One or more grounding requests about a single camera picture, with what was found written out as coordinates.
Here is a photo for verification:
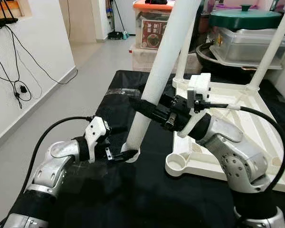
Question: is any red printed box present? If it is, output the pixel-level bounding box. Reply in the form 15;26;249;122
138;13;169;50

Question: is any black tablecloth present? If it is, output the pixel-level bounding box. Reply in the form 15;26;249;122
5;70;285;228

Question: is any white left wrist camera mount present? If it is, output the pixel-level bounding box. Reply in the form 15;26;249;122
85;115;110;163

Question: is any white plastic table top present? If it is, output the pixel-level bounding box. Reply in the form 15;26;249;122
165;76;285;194

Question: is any black power strip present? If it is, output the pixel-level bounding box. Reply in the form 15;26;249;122
0;14;19;28

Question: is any clear tape strip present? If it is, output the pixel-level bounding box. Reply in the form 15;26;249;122
104;88;133;96

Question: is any clear plastic storage box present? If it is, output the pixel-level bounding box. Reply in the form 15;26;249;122
210;28;285;67

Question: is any green pot lid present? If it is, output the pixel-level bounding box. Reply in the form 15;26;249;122
209;5;283;30

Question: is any black floor mop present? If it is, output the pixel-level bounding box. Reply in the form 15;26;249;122
107;29;130;40

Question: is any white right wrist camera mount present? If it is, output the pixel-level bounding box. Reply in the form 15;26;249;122
177;73;213;138

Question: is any black bag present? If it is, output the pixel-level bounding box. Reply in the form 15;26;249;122
189;0;217;53

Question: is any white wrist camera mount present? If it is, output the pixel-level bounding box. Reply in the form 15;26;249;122
177;73;213;138
85;115;110;163

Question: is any black wall cable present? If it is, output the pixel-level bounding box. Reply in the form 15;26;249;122
0;24;79;109

